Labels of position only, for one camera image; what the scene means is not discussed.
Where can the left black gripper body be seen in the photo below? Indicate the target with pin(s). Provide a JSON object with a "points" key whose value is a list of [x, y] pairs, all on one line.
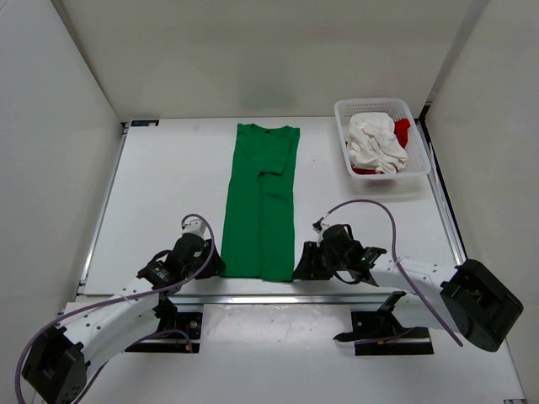
{"points": [[190, 268]]}

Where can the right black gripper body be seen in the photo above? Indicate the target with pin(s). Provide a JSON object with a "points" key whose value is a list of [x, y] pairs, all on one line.
{"points": [[333, 263]]}

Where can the green t shirt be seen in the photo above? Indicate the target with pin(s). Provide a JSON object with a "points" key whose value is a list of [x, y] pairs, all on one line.
{"points": [[258, 239]]}

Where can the white t shirt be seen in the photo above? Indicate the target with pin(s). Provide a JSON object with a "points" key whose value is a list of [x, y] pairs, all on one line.
{"points": [[375, 143]]}

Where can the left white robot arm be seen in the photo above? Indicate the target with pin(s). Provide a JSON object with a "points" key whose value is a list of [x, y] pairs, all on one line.
{"points": [[60, 359]]}

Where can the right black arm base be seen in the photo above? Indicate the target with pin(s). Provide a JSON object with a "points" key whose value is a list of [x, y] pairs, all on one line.
{"points": [[378, 333]]}

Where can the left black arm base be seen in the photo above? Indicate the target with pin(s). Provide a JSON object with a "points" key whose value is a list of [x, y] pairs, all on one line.
{"points": [[178, 332]]}

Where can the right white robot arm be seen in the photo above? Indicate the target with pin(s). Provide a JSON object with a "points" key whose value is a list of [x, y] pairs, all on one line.
{"points": [[466, 299]]}

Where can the white plastic basket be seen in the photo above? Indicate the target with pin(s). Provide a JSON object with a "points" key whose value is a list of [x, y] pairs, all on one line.
{"points": [[382, 148]]}

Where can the dark label sticker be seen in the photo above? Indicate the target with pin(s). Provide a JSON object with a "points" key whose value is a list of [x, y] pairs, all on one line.
{"points": [[144, 123]]}

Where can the red t shirt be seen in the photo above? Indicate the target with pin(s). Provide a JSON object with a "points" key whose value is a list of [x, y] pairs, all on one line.
{"points": [[403, 131]]}

